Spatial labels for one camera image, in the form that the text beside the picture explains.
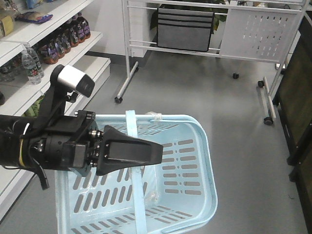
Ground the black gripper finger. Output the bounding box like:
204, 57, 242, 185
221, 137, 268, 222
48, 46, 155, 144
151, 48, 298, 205
96, 125, 163, 176

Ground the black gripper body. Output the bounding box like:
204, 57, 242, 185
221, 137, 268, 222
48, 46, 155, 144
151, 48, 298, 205
20, 110, 104, 177

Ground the light blue plastic basket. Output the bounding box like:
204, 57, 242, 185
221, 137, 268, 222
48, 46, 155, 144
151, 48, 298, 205
55, 111, 218, 234

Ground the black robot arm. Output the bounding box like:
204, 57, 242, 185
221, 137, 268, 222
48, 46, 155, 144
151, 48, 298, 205
0, 111, 163, 177

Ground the clear water bottle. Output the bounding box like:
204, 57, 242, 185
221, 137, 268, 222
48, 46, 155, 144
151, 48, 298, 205
21, 50, 41, 85

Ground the white store shelving unit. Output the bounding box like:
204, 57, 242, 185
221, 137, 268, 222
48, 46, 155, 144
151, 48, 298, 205
0, 0, 110, 217

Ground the blue snack bag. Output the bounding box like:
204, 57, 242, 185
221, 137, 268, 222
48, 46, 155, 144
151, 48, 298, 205
15, 11, 53, 24

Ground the grey fabric storage box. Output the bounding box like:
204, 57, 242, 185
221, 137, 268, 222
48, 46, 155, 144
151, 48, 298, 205
157, 4, 215, 52

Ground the white rolling metal rack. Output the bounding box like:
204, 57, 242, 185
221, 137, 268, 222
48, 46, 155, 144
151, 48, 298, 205
115, 0, 310, 125

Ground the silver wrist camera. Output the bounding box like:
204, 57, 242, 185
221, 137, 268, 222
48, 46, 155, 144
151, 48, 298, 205
50, 64, 95, 98

